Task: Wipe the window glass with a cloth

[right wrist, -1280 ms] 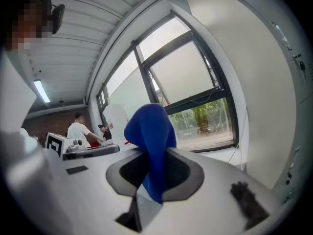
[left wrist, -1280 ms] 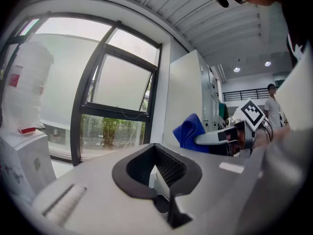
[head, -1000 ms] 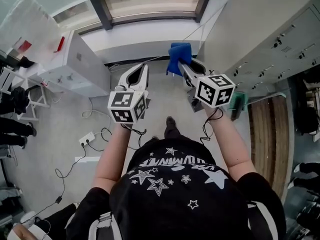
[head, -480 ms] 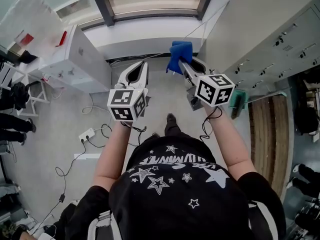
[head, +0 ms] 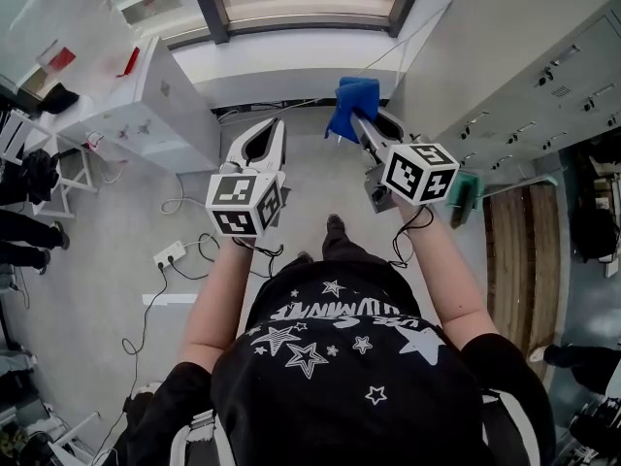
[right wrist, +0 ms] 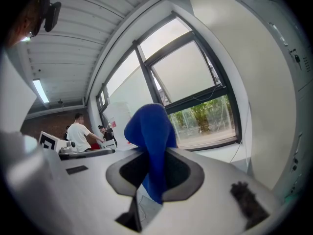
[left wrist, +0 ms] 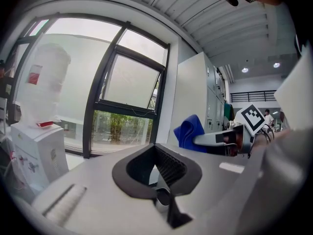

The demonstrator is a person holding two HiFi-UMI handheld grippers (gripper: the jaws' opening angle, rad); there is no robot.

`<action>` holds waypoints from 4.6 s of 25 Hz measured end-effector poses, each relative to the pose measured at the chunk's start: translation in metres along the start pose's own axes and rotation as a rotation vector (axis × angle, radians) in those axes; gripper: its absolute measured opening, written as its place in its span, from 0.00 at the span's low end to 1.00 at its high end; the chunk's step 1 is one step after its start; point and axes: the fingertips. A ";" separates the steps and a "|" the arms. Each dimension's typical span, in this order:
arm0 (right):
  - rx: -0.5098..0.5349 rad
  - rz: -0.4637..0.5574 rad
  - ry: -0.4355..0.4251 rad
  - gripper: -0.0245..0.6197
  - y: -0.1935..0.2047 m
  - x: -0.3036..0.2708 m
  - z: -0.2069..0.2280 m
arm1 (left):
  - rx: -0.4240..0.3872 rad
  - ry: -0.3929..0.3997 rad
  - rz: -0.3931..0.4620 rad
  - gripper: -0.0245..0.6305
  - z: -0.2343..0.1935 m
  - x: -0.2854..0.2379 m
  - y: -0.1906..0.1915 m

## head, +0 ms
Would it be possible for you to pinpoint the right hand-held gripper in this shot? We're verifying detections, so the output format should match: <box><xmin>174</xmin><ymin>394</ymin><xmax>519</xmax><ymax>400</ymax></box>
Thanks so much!
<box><xmin>349</xmin><ymin>108</ymin><xmax>461</xmax><ymax>216</ymax></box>

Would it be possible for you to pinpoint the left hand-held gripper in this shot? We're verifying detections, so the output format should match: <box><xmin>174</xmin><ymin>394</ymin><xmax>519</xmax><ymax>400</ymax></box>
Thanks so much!
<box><xmin>205</xmin><ymin>116</ymin><xmax>293</xmax><ymax>239</ymax></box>

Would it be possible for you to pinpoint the blue cloth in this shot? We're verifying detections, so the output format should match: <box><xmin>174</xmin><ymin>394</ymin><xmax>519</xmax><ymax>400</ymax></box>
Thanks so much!
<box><xmin>323</xmin><ymin>76</ymin><xmax>380</xmax><ymax>145</ymax></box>

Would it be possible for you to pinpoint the person's left forearm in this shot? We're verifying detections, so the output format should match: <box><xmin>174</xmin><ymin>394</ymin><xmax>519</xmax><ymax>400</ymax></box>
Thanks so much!
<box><xmin>181</xmin><ymin>235</ymin><xmax>256</xmax><ymax>373</ymax></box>

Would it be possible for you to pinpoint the person's right forearm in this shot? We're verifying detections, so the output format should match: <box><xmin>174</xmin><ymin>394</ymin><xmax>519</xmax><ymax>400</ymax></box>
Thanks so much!
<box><xmin>395</xmin><ymin>204</ymin><xmax>499</xmax><ymax>353</ymax></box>

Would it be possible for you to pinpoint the white window sill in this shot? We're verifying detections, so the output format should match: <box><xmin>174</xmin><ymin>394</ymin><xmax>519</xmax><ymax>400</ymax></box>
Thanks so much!
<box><xmin>172</xmin><ymin>31</ymin><xmax>404</xmax><ymax>111</ymax></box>

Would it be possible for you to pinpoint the white cabinet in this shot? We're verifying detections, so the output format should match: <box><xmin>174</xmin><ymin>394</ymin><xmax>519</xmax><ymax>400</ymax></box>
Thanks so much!
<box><xmin>57</xmin><ymin>36</ymin><xmax>222</xmax><ymax>174</ymax></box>

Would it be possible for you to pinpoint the person's black trouser leg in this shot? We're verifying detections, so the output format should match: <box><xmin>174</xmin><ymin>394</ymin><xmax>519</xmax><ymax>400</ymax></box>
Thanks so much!
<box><xmin>321</xmin><ymin>214</ymin><xmax>390</xmax><ymax>272</ymax></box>

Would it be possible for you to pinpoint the white power strip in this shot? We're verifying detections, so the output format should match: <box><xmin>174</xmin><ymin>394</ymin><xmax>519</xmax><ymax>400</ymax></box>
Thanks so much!
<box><xmin>153</xmin><ymin>240</ymin><xmax>188</xmax><ymax>271</ymax></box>

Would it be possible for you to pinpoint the grey metal locker cabinet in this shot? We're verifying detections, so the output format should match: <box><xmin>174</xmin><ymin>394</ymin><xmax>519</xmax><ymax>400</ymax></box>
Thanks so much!
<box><xmin>387</xmin><ymin>0</ymin><xmax>621</xmax><ymax>198</ymax></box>

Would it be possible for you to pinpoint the red packet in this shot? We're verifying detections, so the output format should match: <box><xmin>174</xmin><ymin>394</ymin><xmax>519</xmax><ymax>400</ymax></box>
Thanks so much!
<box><xmin>48</xmin><ymin>46</ymin><xmax>78</xmax><ymax>73</ymax></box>
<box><xmin>115</xmin><ymin>46</ymin><xmax>142</xmax><ymax>79</ymax></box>

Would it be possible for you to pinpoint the white floor tape strip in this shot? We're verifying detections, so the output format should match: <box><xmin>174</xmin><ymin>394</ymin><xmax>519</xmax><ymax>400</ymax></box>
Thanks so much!
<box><xmin>142</xmin><ymin>292</ymin><xmax>199</xmax><ymax>307</ymax></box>

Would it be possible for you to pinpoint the white chair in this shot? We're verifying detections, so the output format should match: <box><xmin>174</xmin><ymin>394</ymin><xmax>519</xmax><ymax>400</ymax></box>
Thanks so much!
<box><xmin>0</xmin><ymin>109</ymin><xmax>99</xmax><ymax>220</ymax></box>

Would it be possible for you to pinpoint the wooden bench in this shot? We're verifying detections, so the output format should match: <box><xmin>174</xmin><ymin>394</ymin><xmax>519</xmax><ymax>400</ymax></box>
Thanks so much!
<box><xmin>484</xmin><ymin>184</ymin><xmax>564</xmax><ymax>383</ymax></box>

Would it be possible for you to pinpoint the black cap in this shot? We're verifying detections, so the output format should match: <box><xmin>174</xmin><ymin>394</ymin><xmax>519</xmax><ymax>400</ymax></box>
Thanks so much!
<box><xmin>37</xmin><ymin>83</ymin><xmax>82</xmax><ymax>116</ymax></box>

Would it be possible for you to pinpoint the black garment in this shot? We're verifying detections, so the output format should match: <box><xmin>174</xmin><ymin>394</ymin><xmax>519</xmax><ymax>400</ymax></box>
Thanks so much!
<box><xmin>18</xmin><ymin>148</ymin><xmax>62</xmax><ymax>206</ymax></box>

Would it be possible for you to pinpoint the clear plastic bag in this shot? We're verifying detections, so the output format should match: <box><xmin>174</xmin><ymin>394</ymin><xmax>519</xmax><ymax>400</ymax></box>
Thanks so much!
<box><xmin>0</xmin><ymin>0</ymin><xmax>143</xmax><ymax>130</ymax></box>

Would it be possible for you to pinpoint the black backpack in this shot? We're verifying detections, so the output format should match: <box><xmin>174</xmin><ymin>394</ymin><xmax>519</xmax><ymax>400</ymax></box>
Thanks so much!
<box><xmin>572</xmin><ymin>206</ymin><xmax>621</xmax><ymax>264</ymax></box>

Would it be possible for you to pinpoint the person's black star-print shirt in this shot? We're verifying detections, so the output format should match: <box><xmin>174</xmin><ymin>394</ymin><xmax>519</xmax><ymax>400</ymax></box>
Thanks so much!
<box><xmin>123</xmin><ymin>258</ymin><xmax>557</xmax><ymax>466</ymax></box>

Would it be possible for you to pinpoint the bundle of floor cables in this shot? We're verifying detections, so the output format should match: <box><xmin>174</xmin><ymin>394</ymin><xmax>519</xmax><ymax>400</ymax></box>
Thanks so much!
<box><xmin>212</xmin><ymin>97</ymin><xmax>336</xmax><ymax>126</ymax></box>

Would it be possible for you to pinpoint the white floor cable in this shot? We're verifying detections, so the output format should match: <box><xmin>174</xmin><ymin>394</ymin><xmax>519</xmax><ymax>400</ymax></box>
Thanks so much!
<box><xmin>161</xmin><ymin>172</ymin><xmax>210</xmax><ymax>216</ymax></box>

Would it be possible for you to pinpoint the thin black cable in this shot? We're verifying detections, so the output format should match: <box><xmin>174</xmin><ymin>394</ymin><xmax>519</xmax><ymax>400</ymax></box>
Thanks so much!
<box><xmin>390</xmin><ymin>205</ymin><xmax>435</xmax><ymax>269</ymax></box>

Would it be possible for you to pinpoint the black window frame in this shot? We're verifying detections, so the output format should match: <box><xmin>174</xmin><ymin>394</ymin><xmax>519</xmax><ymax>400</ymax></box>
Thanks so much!
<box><xmin>185</xmin><ymin>0</ymin><xmax>431</xmax><ymax>46</ymax></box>

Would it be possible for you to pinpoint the long black floor cable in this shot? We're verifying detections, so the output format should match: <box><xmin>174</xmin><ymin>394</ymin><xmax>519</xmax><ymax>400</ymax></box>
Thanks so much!
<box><xmin>89</xmin><ymin>259</ymin><xmax>169</xmax><ymax>460</ymax></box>

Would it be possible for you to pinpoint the grey shoulder strap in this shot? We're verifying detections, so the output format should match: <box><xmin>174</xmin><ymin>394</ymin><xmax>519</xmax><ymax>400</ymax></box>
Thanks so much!
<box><xmin>481</xmin><ymin>388</ymin><xmax>540</xmax><ymax>466</ymax></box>
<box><xmin>168</xmin><ymin>408</ymin><xmax>235</xmax><ymax>466</ymax></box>

